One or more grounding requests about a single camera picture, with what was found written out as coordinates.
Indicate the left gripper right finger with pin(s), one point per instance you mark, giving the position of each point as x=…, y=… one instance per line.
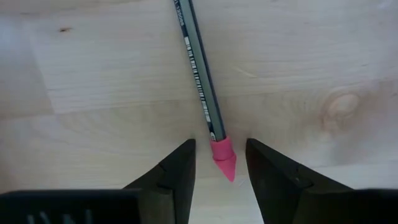
x=273, y=186

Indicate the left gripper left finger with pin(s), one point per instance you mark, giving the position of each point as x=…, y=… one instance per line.
x=174, y=186

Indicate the grey pencil pink eraser cap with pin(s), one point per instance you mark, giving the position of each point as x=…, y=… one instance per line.
x=200, y=71

